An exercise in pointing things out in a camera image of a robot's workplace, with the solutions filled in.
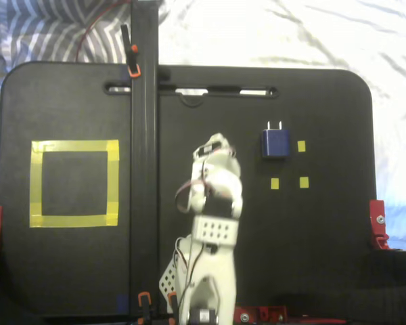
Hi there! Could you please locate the red white shoulder cable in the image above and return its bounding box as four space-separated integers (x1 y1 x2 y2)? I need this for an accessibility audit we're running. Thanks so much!
173 238 190 272

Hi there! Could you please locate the thin red wire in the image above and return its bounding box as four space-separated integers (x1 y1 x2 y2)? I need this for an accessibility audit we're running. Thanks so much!
74 0 132 64

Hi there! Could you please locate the orange black spring clamp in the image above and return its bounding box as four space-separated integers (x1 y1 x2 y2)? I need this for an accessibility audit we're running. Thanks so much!
166 292 184 325
120 24 142 79
137 292 154 325

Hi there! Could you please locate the white grey striped bedsheet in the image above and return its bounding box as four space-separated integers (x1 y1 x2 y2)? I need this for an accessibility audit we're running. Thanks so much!
0 0 406 253

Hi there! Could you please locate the red pole base bracket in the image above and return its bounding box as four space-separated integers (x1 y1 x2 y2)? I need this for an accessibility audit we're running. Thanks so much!
232 305 288 324

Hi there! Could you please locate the yellow tape square outline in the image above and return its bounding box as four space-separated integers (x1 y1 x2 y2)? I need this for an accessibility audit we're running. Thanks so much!
28 139 120 229

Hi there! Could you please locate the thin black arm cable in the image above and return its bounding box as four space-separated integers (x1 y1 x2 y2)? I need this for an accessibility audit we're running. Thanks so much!
181 242 204 302

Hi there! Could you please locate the red white wrist cable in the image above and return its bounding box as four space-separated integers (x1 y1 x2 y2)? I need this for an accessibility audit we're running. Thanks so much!
175 177 212 213

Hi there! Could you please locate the black backdrop sheet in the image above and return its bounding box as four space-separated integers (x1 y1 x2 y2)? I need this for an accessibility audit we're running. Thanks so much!
0 248 406 325

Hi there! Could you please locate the black flat rail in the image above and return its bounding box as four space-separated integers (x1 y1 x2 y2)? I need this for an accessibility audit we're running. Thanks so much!
129 0 160 318

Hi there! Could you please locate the blue white charger block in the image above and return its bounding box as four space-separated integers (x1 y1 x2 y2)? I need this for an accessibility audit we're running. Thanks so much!
260 120 291 160

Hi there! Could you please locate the white fixed gripper jaw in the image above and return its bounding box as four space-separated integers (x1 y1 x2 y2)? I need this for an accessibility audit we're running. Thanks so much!
210 133 231 146

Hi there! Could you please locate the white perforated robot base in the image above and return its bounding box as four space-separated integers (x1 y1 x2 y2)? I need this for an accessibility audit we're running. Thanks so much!
159 259 185 304

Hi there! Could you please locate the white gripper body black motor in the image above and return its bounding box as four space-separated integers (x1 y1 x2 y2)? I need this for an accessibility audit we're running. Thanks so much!
191 139 242 177

